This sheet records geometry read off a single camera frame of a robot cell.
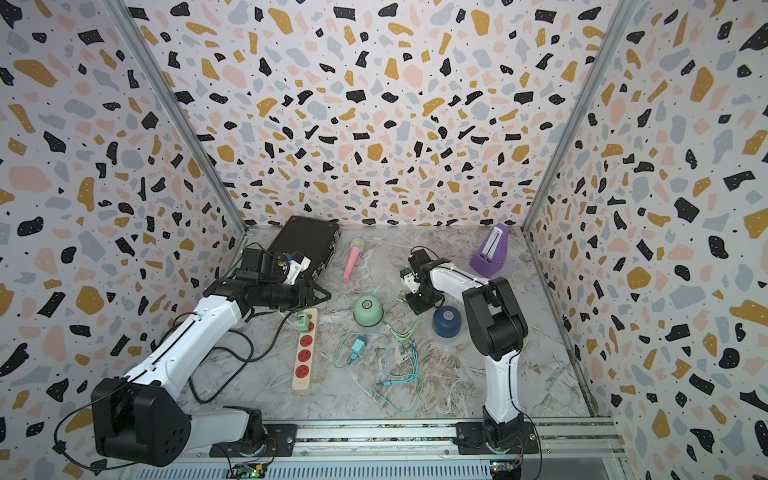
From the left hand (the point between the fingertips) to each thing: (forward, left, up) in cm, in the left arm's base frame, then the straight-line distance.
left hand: (327, 297), depth 78 cm
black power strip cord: (-8, +26, -20) cm, 34 cm away
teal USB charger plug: (-7, -7, -16) cm, 19 cm away
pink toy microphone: (+32, -3, -17) cm, 37 cm away
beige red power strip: (-8, +8, -17) cm, 20 cm away
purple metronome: (+23, -50, -12) cm, 57 cm away
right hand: (+8, -25, -19) cm, 33 cm away
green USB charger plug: (-1, +9, -12) cm, 15 cm away
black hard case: (+36, +13, -16) cm, 42 cm away
